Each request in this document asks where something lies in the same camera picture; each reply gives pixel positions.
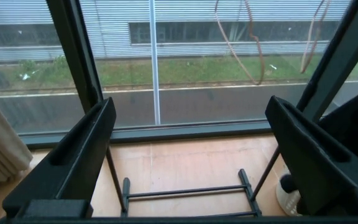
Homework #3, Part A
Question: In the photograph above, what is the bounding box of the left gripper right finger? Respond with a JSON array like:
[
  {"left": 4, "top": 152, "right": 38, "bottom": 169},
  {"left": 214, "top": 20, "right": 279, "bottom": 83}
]
[{"left": 265, "top": 95, "right": 358, "bottom": 217}]

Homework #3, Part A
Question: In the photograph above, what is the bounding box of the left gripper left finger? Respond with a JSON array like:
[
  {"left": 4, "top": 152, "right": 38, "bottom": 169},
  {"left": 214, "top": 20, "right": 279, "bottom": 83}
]
[{"left": 2, "top": 96, "right": 117, "bottom": 218}]

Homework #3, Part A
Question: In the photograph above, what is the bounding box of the white laundry basket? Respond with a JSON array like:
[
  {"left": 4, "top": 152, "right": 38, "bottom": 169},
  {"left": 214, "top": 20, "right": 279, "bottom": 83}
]
[{"left": 275, "top": 172, "right": 303, "bottom": 217}]

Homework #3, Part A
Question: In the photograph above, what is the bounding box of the black clothes rack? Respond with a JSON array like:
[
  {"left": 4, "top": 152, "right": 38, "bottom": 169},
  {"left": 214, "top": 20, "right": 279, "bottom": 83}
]
[{"left": 104, "top": 146, "right": 281, "bottom": 218}]

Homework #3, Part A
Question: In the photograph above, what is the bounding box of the black garment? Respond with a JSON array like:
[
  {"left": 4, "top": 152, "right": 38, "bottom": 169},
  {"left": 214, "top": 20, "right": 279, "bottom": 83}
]
[{"left": 280, "top": 174, "right": 298, "bottom": 194}]

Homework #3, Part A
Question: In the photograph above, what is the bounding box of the window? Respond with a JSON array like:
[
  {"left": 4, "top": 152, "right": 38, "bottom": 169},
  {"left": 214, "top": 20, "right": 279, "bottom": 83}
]
[{"left": 0, "top": 0, "right": 358, "bottom": 147}]

